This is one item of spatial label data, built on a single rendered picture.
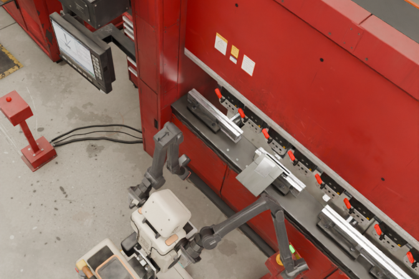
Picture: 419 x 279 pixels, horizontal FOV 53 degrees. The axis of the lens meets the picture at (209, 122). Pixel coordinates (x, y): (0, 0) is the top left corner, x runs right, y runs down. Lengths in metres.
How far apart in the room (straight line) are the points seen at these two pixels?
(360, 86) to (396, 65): 0.23
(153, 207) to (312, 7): 1.21
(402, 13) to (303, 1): 0.39
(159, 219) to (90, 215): 1.57
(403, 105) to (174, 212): 1.15
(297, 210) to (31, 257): 2.07
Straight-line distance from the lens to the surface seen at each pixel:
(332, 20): 1.80
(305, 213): 2.81
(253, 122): 2.59
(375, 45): 1.74
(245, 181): 2.67
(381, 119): 1.96
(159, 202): 2.15
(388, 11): 1.86
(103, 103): 4.22
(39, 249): 3.66
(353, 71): 1.89
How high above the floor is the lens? 3.37
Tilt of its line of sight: 56 degrees down
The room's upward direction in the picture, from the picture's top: 9 degrees clockwise
